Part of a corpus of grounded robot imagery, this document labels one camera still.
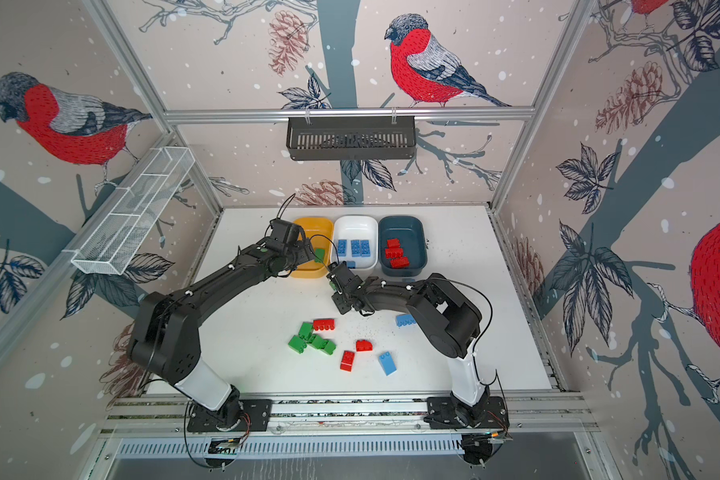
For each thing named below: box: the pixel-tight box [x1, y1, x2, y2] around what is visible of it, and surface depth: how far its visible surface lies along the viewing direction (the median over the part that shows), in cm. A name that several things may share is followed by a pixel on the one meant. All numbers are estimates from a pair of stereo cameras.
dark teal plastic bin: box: [378, 216, 428, 277], surface depth 109 cm
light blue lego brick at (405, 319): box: [396, 314, 416, 327], surface depth 91 cm
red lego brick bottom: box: [340, 350, 355, 372], surface depth 83 cm
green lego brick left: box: [288, 335, 307, 354], surface depth 86 cm
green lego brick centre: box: [298, 322, 315, 343], surface depth 88 cm
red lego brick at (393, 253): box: [385, 248, 403, 259], surface depth 106 cm
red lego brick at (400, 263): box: [390, 256, 410, 269], surface depth 105 cm
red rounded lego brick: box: [356, 340, 373, 352], surface depth 85 cm
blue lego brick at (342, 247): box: [338, 239, 347, 256], surface depth 108 cm
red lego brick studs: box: [313, 319, 335, 331], surface depth 90 cm
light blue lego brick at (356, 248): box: [351, 240, 361, 257], surface depth 106 cm
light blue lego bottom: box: [378, 351, 397, 377], surface depth 82 cm
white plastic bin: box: [332, 215, 379, 271], surface depth 110 cm
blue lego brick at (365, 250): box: [360, 240, 371, 257], surface depth 108 cm
